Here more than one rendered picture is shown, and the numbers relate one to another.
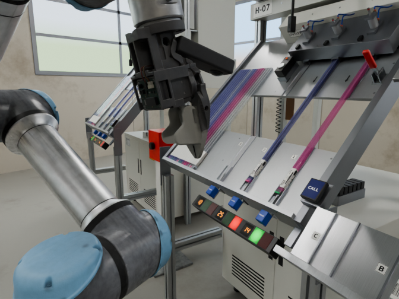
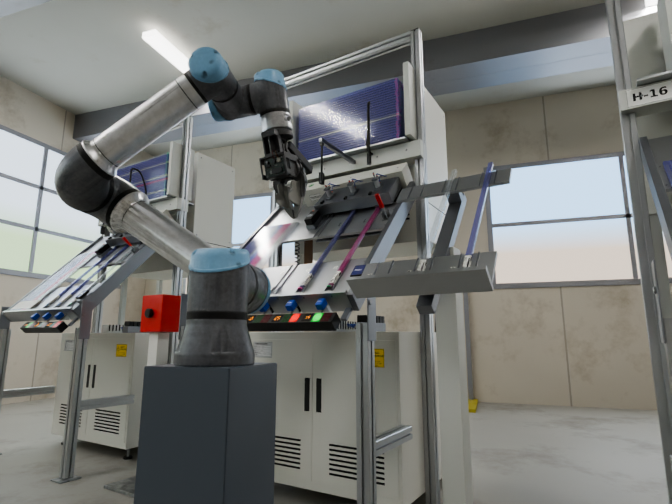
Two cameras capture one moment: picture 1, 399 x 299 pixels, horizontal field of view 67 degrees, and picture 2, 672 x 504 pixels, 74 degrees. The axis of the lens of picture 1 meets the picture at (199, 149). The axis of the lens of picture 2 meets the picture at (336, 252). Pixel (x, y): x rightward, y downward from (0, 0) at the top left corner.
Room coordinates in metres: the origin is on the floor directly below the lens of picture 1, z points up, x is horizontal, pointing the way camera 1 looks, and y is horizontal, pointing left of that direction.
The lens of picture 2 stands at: (-0.51, 0.38, 0.60)
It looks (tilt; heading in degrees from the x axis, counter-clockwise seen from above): 11 degrees up; 334
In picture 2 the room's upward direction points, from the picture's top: straight up
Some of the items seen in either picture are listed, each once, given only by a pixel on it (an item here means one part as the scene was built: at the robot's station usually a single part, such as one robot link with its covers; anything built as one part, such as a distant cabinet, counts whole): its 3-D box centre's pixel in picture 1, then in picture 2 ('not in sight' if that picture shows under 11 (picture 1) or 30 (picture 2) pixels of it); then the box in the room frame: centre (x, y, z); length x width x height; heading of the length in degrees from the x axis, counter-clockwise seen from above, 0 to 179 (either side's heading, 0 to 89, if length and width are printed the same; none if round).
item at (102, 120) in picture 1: (156, 131); (122, 326); (2.36, 0.34, 0.66); 1.01 x 0.73 x 1.31; 122
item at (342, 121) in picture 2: not in sight; (352, 128); (1.12, -0.50, 1.52); 0.51 x 0.13 x 0.27; 32
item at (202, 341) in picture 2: not in sight; (216, 338); (0.39, 0.20, 0.60); 0.15 x 0.15 x 0.10
